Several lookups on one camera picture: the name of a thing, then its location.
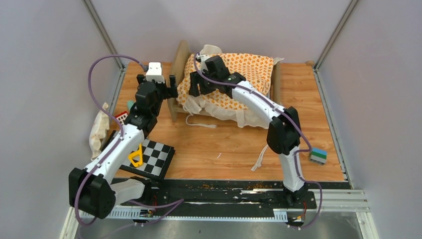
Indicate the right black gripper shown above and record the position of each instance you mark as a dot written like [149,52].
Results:
[197,78]

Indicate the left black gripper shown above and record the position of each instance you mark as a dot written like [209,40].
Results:
[169,92]

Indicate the wooden pet bed frame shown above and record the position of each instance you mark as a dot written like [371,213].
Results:
[177,79]

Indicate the yellow duck print blanket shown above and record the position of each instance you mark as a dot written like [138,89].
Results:
[230,86]

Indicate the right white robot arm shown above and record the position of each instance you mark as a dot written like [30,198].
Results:
[284,131]

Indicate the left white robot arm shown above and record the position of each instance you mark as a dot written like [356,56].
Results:
[91,189]

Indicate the red window toy block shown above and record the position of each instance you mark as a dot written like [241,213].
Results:
[121,117]

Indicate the white duck pillow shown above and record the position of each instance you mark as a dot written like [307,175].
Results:
[98,133]

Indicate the yellow plastic block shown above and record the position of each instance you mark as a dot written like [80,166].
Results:
[136,158]

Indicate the black white checkerboard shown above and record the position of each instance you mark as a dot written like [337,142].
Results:
[157,158]

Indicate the blue green small block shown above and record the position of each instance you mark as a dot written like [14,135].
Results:
[318,156]

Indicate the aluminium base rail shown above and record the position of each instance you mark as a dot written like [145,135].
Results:
[219,200]

